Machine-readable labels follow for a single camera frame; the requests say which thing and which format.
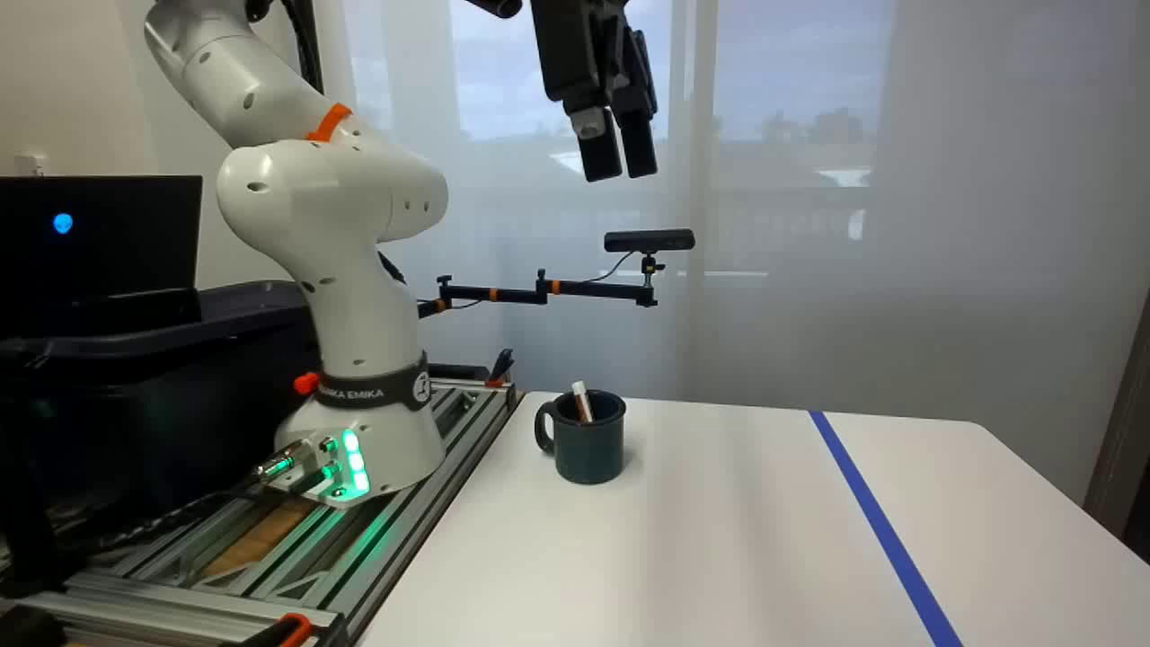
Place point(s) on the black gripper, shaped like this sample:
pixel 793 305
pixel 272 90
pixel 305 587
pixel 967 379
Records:
pixel 580 48

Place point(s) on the white marker with orange cap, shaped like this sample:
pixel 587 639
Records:
pixel 585 401

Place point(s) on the dark green ceramic mug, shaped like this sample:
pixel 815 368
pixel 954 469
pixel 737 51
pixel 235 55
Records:
pixel 590 451

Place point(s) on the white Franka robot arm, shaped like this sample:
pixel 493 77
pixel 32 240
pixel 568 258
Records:
pixel 344 218

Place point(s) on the small black orange clamp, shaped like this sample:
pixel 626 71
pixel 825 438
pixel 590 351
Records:
pixel 501 368

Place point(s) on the white sheer curtain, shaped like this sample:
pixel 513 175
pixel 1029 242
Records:
pixel 958 240

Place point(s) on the orange base knob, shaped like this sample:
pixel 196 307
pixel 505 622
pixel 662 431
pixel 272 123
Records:
pixel 307 381

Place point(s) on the blue tape strip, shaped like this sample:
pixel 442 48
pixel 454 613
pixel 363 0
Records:
pixel 883 522

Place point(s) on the black storage bin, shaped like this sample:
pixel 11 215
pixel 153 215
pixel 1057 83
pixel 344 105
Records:
pixel 181 397

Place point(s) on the black monitor with blue light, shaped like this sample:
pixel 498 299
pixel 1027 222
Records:
pixel 96 253

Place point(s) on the brown wooden board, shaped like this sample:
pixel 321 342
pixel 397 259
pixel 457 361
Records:
pixel 258 537

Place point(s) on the black bar camera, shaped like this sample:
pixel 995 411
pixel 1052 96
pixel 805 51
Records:
pixel 650 240

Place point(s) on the black articulated camera mount arm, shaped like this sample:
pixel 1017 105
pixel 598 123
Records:
pixel 542 294

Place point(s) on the aluminium extrusion base frame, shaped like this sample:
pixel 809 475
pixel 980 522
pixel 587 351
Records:
pixel 397 528

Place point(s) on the orange frame clamp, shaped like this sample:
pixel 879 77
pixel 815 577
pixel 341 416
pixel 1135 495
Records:
pixel 296 631

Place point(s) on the white wall fitting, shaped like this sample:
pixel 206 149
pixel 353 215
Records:
pixel 35 165

